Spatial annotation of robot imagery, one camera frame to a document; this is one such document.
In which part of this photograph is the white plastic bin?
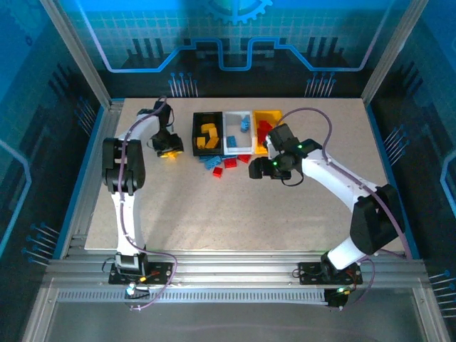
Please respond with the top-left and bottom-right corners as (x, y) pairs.
(223, 110), (255, 155)

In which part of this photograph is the yellow plastic bin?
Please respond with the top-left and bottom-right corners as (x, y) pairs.
(252, 109), (283, 155)

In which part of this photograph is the slotted grey cable duct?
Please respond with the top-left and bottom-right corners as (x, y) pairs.
(56, 289), (331, 304)

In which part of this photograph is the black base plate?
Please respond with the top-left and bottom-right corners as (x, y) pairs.
(108, 261), (175, 286)
(298, 261), (363, 286)

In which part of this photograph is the black plastic bin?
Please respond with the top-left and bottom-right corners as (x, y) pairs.
(191, 110), (226, 157)

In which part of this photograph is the blue printed backdrop panel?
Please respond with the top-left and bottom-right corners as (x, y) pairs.
(58, 0), (421, 99)

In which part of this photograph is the aluminium side rail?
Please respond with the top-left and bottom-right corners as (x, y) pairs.
(58, 99), (125, 259)

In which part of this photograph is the blue table edge strip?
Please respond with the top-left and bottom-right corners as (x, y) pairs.
(53, 105), (108, 259)

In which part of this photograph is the purple cable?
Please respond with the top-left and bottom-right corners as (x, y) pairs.
(118, 95), (178, 311)
(274, 107), (409, 311)

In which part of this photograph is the aluminium corner post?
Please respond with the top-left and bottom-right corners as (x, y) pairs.
(39, 0), (115, 108)
(361, 0), (430, 106)

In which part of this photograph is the aluminium frame rail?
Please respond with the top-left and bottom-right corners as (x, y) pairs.
(42, 249), (432, 289)

